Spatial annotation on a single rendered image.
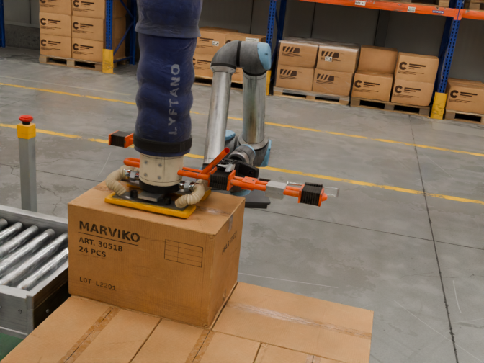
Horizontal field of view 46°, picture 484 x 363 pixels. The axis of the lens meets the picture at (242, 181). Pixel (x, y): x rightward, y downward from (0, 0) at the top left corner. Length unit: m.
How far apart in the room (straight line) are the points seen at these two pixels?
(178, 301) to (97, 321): 0.32
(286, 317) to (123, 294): 0.66
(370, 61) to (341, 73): 0.69
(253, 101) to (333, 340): 1.14
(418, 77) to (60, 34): 5.95
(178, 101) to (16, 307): 1.02
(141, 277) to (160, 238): 0.20
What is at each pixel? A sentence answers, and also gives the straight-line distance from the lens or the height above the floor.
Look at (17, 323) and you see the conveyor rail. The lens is 2.47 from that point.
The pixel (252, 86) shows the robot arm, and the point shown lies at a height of 1.35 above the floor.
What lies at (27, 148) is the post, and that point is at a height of 0.88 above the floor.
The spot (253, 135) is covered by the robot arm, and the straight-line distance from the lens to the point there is 2.87.
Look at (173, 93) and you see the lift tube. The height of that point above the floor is 1.40.
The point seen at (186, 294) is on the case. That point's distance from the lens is 2.23.
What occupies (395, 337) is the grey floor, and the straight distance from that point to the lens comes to 3.44.
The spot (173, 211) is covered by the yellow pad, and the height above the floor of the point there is 0.97.
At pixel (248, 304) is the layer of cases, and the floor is 0.54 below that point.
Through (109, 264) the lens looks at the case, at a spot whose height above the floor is 0.72.
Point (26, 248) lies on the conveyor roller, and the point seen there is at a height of 0.55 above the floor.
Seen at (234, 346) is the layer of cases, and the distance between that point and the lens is 2.20.
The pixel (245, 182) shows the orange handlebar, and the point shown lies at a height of 1.09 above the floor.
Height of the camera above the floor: 1.84
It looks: 20 degrees down
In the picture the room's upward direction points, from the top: 6 degrees clockwise
